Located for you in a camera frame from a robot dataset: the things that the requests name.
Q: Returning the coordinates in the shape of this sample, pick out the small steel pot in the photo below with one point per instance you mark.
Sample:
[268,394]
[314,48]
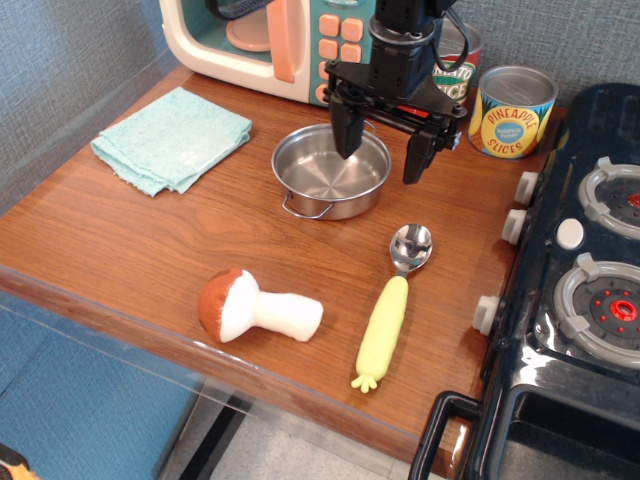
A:
[318,184]

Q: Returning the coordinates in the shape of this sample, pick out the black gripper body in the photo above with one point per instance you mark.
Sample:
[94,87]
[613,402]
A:
[396,86]

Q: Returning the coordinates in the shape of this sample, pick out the plush mushroom toy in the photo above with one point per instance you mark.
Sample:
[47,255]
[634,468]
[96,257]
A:
[231,303]

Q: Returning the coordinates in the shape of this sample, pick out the black toy stove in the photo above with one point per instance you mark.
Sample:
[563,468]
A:
[561,372]

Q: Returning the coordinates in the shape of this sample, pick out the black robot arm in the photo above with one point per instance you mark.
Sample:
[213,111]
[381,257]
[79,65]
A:
[414,16]

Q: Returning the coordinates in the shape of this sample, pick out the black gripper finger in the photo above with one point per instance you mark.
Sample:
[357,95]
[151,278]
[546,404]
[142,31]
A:
[347,125]
[421,150]

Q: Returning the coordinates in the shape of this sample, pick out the spoon with yellow handle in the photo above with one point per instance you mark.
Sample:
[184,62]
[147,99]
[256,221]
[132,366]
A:
[410,248]

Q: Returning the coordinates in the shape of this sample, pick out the pineapple slices can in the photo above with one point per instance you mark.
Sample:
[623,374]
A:
[512,108]

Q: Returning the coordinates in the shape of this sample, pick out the orange object at corner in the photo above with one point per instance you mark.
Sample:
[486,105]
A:
[14,466]

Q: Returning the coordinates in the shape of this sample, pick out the teal folded towel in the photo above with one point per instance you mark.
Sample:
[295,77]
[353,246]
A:
[170,143]

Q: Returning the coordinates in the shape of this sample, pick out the teal toy microwave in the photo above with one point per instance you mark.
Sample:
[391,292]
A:
[280,49]

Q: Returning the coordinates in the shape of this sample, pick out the tomato sauce can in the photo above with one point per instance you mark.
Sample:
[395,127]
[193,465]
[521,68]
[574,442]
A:
[460,59]

